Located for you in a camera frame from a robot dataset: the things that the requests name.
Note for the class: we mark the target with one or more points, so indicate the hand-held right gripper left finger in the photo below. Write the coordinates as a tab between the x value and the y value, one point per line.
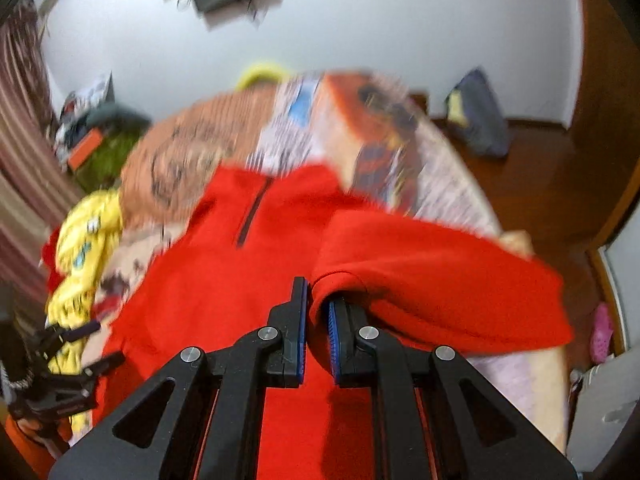
300	332

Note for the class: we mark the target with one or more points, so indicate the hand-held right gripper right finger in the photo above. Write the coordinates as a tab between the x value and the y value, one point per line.
334	342

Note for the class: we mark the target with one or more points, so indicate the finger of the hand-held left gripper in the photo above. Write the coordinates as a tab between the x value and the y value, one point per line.
70	334
95	367

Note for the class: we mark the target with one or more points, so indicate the red zip-neck sweater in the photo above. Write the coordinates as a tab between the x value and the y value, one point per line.
200	285

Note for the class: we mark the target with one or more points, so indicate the person's left forearm orange sleeve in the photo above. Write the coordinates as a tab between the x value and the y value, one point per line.
30	447

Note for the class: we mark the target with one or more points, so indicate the yellow cartoon print cloth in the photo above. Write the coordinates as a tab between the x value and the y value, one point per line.
85	240

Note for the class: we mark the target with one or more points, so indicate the green cloth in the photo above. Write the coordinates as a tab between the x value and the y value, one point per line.
107	160

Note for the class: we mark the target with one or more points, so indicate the orange box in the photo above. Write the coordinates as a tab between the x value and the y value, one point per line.
84	151

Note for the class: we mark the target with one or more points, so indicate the striped brown curtain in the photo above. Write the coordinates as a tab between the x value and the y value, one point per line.
20	135

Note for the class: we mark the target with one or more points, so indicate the printed cartoon blanket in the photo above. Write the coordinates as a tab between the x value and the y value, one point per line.
200	140

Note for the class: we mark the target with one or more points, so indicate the dark grey cloth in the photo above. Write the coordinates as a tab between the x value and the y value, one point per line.
117	114

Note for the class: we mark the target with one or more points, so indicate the pile of papers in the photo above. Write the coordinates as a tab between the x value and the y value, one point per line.
87	92

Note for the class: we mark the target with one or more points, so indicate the pink slipper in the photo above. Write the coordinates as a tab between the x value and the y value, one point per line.
601	332

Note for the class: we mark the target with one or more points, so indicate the blue-grey bag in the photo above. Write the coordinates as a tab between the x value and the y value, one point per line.
477	115

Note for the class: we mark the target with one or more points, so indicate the white plastic cabinet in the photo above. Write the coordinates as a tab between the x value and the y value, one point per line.
605	400

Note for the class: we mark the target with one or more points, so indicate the brown wooden door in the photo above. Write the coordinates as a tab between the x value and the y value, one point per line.
607	85

